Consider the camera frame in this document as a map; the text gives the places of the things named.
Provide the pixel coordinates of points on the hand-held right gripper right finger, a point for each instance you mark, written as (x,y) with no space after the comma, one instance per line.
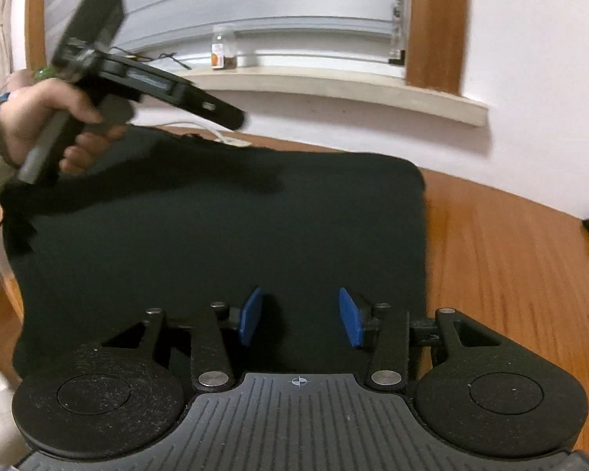
(351,316)

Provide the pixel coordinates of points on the glass jar with orange label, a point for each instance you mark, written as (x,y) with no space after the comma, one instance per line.
(221,56)

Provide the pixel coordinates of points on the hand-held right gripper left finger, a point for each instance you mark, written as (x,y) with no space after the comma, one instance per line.
(250,316)

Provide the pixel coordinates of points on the person's left hand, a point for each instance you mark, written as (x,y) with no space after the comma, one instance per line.
(34,108)

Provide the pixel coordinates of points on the wooden window frame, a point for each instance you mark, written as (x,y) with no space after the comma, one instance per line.
(437,24)

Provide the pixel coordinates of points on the black garment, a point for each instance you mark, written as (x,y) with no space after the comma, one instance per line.
(226,216)

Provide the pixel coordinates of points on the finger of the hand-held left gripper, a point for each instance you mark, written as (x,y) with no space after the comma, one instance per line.
(216,108)

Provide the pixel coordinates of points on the beige window sill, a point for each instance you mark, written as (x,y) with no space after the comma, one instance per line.
(348,91)

